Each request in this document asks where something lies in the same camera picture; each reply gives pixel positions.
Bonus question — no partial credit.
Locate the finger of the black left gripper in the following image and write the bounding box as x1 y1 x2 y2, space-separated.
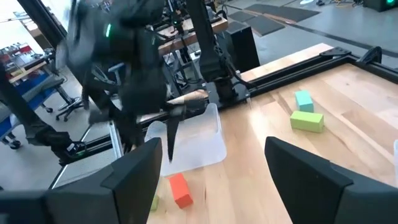
166 105 187 163
116 111 146 153

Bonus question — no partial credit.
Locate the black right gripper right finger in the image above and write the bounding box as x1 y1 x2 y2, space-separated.
265 136 398 224

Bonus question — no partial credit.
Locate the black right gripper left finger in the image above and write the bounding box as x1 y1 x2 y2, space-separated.
45 138 163 224

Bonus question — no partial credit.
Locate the red foam block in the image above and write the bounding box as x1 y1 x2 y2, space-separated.
169 172 194 209

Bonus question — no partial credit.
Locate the green foam block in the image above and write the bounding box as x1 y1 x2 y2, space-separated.
150 194 160 212
289 110 325 134

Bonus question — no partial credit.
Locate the teal foam block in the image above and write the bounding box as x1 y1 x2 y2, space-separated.
294 90 315 113

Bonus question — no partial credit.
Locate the grey office chair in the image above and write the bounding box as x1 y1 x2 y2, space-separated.
29 76 86 123

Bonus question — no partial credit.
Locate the wooden workbench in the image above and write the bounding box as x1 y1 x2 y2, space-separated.
157 17 229 57

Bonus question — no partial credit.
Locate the black computer tower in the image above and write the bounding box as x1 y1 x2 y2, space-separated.
223 21 261 74

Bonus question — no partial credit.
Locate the dark floor mat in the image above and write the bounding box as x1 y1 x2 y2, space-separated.
228 11 249 23
244 2 321 23
245 14 286 37

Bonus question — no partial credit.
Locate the cluttered storage shelf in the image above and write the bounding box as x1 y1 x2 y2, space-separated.
0 42 50 83

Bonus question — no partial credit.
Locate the black box with green light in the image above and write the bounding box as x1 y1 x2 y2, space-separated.
363 0 398 12

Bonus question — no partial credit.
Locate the clear plastic bin with handle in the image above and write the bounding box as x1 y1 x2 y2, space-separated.
144 102 228 177

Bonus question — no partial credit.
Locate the black aluminium table frame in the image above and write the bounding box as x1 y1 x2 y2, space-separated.
49 45 398 190

